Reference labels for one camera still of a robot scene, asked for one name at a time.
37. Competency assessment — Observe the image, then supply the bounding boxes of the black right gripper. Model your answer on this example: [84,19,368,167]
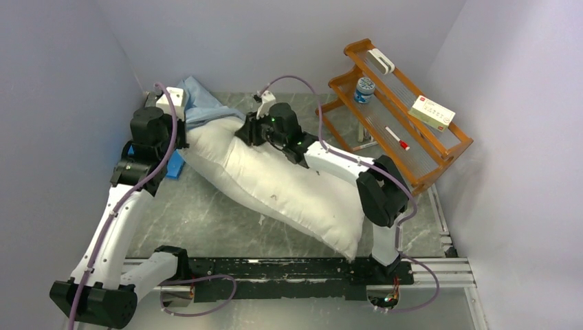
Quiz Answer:
[234,108,287,149]

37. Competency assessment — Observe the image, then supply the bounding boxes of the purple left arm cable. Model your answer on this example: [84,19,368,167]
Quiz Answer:
[67,82,179,330]

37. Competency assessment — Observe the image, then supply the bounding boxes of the white rectangular device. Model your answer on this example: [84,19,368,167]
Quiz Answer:
[366,48,395,75]

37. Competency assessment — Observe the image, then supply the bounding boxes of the blue white jar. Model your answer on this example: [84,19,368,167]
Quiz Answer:
[353,76,376,104]

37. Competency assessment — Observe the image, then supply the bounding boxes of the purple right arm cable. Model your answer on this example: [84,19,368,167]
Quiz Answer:
[257,75,419,254]

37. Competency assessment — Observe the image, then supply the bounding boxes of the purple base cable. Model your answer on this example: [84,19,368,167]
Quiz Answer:
[159,274,238,318]
[373,254,441,315]

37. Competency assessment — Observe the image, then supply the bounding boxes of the orange wooden shelf rack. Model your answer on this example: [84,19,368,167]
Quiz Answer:
[321,38,473,196]

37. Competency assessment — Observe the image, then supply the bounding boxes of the red white marker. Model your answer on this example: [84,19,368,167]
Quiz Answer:
[384,126,410,151]

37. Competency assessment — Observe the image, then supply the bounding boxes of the light blue pillowcase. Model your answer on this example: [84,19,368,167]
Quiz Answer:
[177,76,245,131]

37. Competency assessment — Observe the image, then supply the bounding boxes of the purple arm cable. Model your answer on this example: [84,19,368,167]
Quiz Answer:
[67,82,179,330]
[257,75,419,254]

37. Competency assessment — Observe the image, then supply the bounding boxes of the grey pen on table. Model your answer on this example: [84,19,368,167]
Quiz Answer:
[352,141,378,152]

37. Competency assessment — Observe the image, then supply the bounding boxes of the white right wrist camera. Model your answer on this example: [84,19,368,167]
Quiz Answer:
[253,89,276,120]

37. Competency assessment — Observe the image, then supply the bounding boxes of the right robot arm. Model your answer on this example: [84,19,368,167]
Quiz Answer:
[235,102,413,285]

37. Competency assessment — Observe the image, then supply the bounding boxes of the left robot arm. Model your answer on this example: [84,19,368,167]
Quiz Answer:
[49,107,193,329]

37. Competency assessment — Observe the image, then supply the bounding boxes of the white pillow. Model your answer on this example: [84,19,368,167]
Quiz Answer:
[180,117,364,261]

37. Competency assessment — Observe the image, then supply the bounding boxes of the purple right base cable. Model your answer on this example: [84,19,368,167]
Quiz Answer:
[373,254,441,315]

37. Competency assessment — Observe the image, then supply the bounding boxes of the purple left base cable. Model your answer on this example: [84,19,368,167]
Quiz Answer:
[159,274,238,318]

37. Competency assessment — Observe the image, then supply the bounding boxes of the white medicine box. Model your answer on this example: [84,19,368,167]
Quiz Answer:
[408,95,456,131]

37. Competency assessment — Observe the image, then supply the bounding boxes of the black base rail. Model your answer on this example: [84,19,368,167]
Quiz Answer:
[162,256,414,303]

